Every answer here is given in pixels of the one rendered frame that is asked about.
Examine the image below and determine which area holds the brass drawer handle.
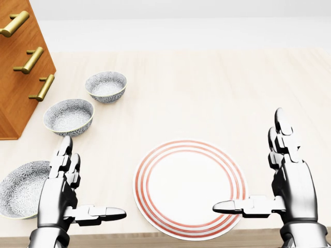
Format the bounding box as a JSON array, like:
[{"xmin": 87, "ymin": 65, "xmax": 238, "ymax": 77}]
[
  {"xmin": 0, "ymin": 10, "xmax": 30, "ymax": 38},
  {"xmin": 28, "ymin": 74, "xmax": 55, "ymax": 102},
  {"xmin": 13, "ymin": 46, "xmax": 44, "ymax": 75}
]

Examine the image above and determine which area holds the white plate with red rings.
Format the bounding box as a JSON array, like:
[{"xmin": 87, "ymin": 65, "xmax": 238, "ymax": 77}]
[{"xmin": 132, "ymin": 139, "xmax": 248, "ymax": 241}]

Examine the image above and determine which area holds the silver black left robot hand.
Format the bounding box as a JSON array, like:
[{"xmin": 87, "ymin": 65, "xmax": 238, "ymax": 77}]
[{"xmin": 37, "ymin": 135, "xmax": 127, "ymax": 229}]

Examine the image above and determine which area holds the wooden cabinet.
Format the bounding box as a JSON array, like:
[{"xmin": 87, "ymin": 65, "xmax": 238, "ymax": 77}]
[{"xmin": 0, "ymin": 0, "xmax": 57, "ymax": 141}]

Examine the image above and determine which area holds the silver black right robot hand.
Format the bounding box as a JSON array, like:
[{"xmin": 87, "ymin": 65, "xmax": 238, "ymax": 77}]
[{"xmin": 212, "ymin": 107, "xmax": 319, "ymax": 223}]

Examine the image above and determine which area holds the grey patterned bowl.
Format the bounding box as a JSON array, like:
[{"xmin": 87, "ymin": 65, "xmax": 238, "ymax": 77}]
[
  {"xmin": 42, "ymin": 98, "xmax": 95, "ymax": 137},
  {"xmin": 0, "ymin": 160, "xmax": 52, "ymax": 220},
  {"xmin": 84, "ymin": 71, "xmax": 128, "ymax": 104}
]

